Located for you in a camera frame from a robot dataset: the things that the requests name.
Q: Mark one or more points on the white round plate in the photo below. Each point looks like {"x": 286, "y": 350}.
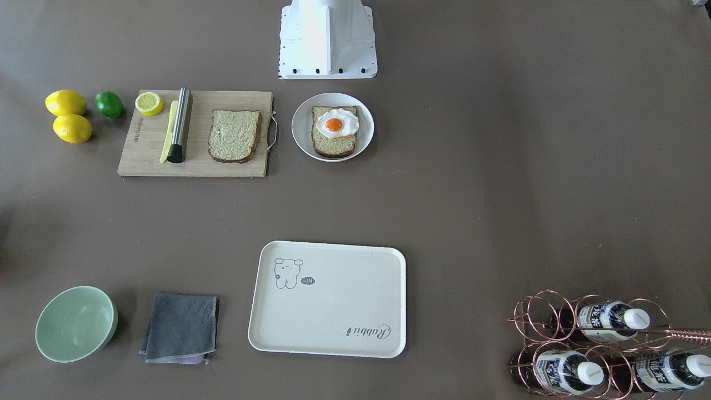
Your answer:
{"x": 302, "y": 124}

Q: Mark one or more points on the bread slice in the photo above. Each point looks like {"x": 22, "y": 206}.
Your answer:
{"x": 234, "y": 135}
{"x": 331, "y": 148}

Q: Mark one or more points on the cream rabbit tray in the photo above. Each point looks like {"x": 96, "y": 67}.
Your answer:
{"x": 329, "y": 299}

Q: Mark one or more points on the bread slice under egg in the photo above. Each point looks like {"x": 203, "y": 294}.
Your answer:
{"x": 331, "y": 148}

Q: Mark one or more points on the fried egg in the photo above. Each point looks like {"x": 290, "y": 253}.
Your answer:
{"x": 338, "y": 123}

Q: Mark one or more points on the grey folded cloth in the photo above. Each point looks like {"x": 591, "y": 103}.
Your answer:
{"x": 182, "y": 329}

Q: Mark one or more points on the wooden cutting board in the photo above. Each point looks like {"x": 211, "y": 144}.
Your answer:
{"x": 146, "y": 134}

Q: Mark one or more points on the half lemon slice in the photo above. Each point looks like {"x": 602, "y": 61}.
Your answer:
{"x": 149, "y": 104}

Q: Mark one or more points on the tea bottle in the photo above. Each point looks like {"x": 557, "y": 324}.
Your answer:
{"x": 555, "y": 372}
{"x": 660, "y": 372}
{"x": 599, "y": 323}

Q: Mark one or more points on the green lime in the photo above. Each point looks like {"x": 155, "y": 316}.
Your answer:
{"x": 109, "y": 104}

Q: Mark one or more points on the tea bottle upper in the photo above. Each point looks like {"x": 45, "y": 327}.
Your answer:
{"x": 599, "y": 323}

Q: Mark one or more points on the yellow lemon lower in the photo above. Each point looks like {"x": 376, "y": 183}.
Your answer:
{"x": 72, "y": 128}

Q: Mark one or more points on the yellow lemon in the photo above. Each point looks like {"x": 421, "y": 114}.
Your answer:
{"x": 65, "y": 101}
{"x": 72, "y": 128}

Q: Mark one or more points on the green bowl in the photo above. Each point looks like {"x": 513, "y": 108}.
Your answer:
{"x": 75, "y": 324}

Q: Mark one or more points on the yellow lemon upper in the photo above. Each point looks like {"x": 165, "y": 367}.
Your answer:
{"x": 65, "y": 101}

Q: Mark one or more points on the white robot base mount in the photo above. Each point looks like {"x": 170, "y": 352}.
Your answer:
{"x": 327, "y": 40}

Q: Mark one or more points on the steel handled knife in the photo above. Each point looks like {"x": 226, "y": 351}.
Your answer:
{"x": 174, "y": 145}

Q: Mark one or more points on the copper wire bottle rack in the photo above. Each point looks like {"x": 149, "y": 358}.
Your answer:
{"x": 531, "y": 316}

